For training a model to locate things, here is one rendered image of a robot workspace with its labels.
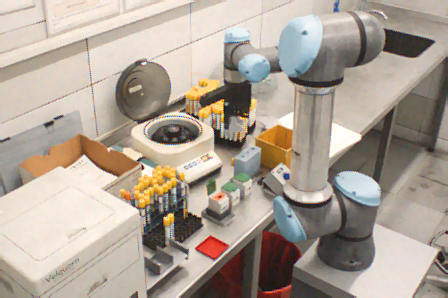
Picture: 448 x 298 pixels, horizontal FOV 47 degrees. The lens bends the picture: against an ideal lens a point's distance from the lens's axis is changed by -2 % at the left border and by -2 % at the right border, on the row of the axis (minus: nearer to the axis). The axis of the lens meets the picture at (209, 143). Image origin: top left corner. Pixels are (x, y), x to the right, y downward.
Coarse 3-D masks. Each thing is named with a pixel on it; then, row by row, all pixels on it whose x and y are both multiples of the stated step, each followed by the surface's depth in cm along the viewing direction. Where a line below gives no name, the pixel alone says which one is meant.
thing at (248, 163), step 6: (246, 150) 170; (252, 150) 170; (258, 150) 171; (240, 156) 167; (246, 156) 167; (252, 156) 168; (258, 156) 172; (234, 162) 168; (240, 162) 166; (246, 162) 166; (252, 162) 170; (258, 162) 173; (234, 168) 169; (240, 168) 167; (246, 168) 167; (252, 168) 171; (258, 168) 175; (234, 174) 170; (252, 174) 172; (258, 174) 175; (252, 180) 171
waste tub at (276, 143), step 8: (272, 128) 184; (280, 128) 186; (288, 128) 183; (256, 136) 178; (264, 136) 182; (272, 136) 186; (280, 136) 187; (288, 136) 184; (256, 144) 179; (264, 144) 176; (272, 144) 188; (280, 144) 188; (288, 144) 186; (264, 152) 178; (272, 152) 175; (280, 152) 173; (288, 152) 172; (264, 160) 179; (272, 160) 176; (280, 160) 174; (288, 160) 174; (272, 168) 178
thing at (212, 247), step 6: (204, 240) 147; (210, 240) 147; (216, 240) 147; (198, 246) 145; (204, 246) 145; (210, 246) 145; (216, 246) 145; (222, 246) 145; (228, 246) 145; (204, 252) 142; (210, 252) 143; (216, 252) 143
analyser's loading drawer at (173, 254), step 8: (160, 248) 134; (168, 248) 139; (176, 248) 139; (184, 248) 136; (144, 256) 132; (152, 256) 135; (160, 256) 135; (168, 256) 133; (176, 256) 136; (184, 256) 136; (144, 264) 133; (152, 264) 131; (168, 264) 133; (176, 264) 134; (152, 272) 131; (160, 272) 130; (168, 272) 132; (152, 280) 129
